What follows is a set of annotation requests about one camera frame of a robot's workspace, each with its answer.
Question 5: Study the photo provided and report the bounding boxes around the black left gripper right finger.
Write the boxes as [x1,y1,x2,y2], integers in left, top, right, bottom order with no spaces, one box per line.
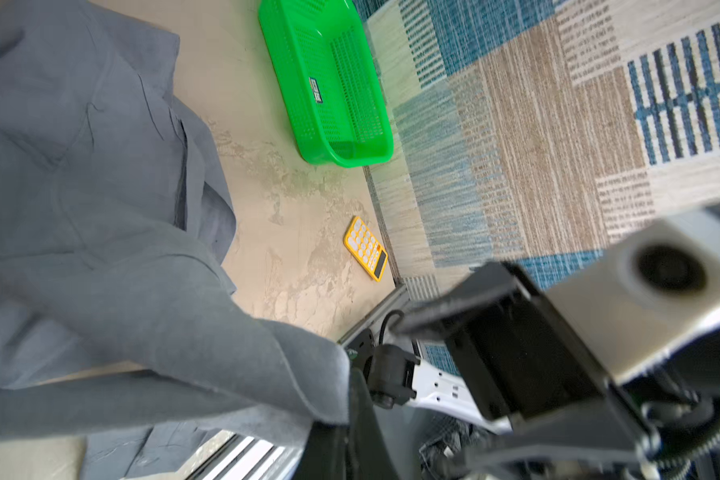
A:
[443,396,660,479]

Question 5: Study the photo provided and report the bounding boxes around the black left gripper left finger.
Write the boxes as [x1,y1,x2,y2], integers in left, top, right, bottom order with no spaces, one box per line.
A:
[293,369,398,480]

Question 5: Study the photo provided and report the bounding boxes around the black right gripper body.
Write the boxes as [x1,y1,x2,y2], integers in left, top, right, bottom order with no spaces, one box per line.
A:
[392,262,609,420]

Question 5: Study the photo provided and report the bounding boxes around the grey long sleeve shirt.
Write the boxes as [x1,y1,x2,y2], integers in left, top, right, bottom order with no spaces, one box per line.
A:
[0,1,349,479]

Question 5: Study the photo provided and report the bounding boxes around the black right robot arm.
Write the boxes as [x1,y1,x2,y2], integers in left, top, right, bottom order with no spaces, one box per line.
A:
[358,261,610,433]

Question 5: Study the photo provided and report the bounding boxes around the yellow calculator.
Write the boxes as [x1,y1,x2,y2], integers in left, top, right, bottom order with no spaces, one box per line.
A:
[343,216,389,282]

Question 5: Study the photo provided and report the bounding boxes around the green plastic basket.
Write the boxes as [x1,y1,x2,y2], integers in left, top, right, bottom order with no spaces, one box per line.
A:
[258,0,394,168]

